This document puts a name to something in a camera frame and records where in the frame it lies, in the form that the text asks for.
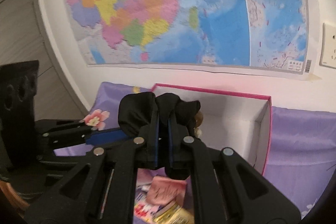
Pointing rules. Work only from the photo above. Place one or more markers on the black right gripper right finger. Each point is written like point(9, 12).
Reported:
point(225, 187)

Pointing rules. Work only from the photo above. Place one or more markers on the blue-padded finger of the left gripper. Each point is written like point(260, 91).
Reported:
point(106, 136)

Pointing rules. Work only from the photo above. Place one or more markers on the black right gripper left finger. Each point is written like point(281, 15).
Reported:
point(100, 188)

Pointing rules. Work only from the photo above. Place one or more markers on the black sock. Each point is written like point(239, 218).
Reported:
point(163, 121)

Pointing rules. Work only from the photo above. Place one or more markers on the floral tissue pack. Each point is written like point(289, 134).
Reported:
point(143, 211)

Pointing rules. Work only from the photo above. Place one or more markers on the gold yellow packet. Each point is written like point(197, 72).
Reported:
point(173, 213)

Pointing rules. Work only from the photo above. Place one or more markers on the pink cosmetic pouch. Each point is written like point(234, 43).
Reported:
point(163, 190)

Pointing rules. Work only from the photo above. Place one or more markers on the pink cardboard box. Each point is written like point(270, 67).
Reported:
point(241, 121)

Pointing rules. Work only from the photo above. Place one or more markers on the purple floral cloth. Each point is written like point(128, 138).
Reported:
point(300, 164)

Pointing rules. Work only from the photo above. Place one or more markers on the grey door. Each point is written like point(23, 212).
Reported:
point(24, 38)

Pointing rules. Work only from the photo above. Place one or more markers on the white wall socket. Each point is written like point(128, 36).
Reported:
point(328, 50)

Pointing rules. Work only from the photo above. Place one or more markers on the colourful wall map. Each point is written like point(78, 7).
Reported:
point(262, 37)

